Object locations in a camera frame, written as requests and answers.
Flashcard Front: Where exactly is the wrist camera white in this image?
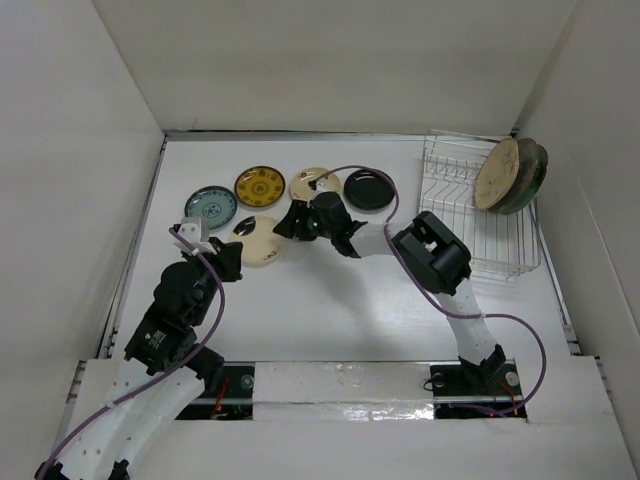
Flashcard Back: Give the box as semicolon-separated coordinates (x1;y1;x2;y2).
308;175;333;194
169;217;213;255

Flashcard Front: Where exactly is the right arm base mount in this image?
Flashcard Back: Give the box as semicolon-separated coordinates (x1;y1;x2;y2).
429;363;522;401

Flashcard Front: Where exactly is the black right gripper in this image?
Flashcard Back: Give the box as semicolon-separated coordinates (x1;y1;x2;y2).
273;200;336;242

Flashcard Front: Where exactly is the light green floral plate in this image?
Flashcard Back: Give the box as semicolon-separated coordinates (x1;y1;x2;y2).
525;144;549;205

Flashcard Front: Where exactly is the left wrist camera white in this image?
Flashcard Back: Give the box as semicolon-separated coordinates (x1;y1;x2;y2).
169;217;213;255

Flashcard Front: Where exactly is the black glossy small plate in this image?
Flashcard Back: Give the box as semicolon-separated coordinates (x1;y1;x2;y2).
343;169;395;212

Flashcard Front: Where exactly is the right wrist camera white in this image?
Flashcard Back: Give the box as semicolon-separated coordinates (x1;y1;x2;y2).
308;175;333;194

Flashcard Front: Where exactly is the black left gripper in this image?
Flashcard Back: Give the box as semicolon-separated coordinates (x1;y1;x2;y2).
183;235;243;324

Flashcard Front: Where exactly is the beige bird branch plate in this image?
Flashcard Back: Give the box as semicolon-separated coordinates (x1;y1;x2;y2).
474;138;520;210

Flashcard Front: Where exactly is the yellow patterned small plate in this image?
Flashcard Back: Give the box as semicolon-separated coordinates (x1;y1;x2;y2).
234;166;286;208

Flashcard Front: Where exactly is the cream floral small plate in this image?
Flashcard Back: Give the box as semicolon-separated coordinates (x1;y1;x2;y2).
289;167;343;202

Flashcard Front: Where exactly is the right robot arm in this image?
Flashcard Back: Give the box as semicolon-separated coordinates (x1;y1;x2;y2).
273;192;506;393

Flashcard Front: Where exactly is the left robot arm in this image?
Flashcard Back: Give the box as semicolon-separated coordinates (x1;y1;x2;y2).
35;236;243;479

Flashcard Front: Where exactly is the white wire dish rack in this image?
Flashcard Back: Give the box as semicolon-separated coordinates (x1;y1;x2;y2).
418;134;543;281

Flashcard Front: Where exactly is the cream plate with dark patch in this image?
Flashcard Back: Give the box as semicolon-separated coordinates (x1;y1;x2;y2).
229;215;284;267

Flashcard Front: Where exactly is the blue white patterned plate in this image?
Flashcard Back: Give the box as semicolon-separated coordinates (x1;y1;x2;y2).
184;185;238;230

